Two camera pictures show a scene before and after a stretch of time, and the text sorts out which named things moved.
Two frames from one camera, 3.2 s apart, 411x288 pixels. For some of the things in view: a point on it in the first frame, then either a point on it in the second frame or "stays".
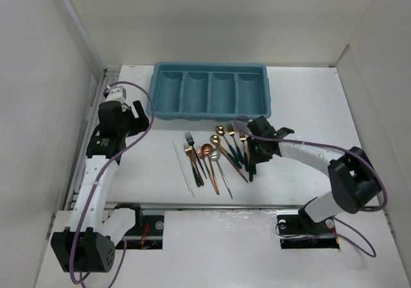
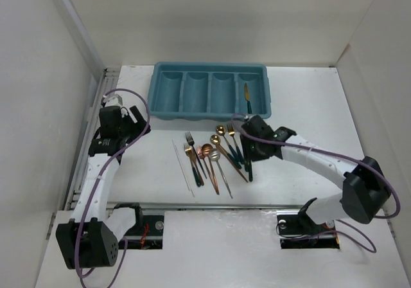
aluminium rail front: [211, 206] stays
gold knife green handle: [251, 171] stays
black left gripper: [140, 123] stays
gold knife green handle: [252, 168] to [248, 98]
